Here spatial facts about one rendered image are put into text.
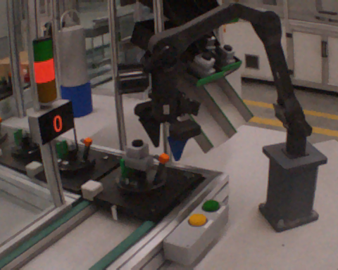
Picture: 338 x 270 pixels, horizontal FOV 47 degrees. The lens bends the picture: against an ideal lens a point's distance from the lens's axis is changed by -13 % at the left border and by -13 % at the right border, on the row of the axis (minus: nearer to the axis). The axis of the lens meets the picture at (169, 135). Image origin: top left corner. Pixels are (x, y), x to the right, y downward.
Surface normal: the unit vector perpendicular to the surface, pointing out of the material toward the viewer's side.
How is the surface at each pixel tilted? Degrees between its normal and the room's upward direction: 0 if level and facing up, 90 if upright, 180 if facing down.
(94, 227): 0
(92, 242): 0
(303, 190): 90
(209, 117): 45
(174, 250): 90
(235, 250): 0
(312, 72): 90
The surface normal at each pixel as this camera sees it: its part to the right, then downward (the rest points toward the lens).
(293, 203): 0.25, 0.36
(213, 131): 0.49, -0.50
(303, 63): -0.51, 0.36
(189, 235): -0.06, -0.92
